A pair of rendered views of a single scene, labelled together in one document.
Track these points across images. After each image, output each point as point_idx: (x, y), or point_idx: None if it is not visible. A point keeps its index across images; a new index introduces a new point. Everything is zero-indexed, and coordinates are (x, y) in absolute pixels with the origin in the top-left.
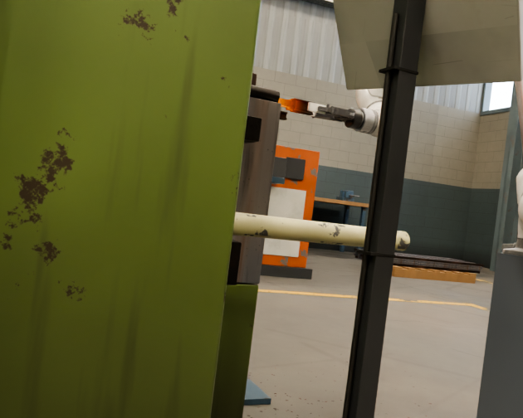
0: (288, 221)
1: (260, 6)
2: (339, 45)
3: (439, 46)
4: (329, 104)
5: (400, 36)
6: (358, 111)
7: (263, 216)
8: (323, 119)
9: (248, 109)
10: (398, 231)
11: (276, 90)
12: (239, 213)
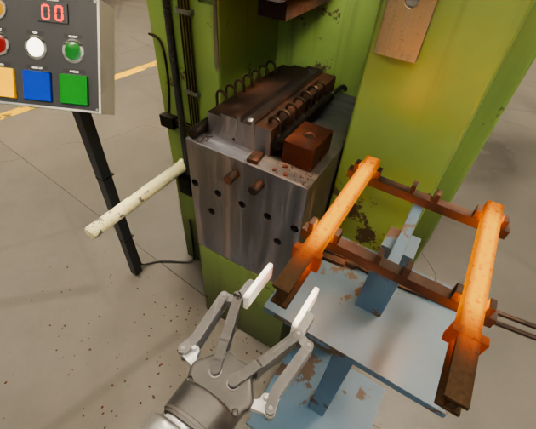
0: (156, 176)
1: (155, 53)
2: (114, 81)
3: None
4: (234, 292)
5: None
6: (177, 391)
7: (168, 168)
8: (290, 383)
9: (168, 111)
10: (93, 222)
11: (191, 128)
12: (177, 162)
